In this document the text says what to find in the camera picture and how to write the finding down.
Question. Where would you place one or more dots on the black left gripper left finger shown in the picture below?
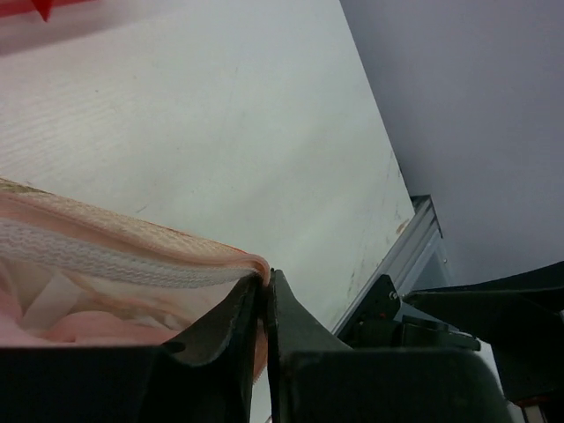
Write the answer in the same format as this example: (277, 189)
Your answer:
(204, 374)

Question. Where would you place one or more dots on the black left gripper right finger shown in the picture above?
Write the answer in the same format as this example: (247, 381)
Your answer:
(315, 377)

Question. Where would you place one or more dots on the floral mesh laundry bag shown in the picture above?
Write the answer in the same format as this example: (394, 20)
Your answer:
(129, 266)

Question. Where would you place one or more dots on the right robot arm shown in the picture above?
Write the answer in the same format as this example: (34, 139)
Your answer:
(520, 317)

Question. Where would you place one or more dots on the pink bra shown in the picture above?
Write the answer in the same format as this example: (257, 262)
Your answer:
(48, 309)

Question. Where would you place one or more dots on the red plastic tray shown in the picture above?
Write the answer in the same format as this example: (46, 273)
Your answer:
(9, 8)

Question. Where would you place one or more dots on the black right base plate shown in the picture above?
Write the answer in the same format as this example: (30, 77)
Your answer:
(371, 323)

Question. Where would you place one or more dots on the aluminium mounting rail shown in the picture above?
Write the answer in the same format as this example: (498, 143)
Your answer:
(419, 242)

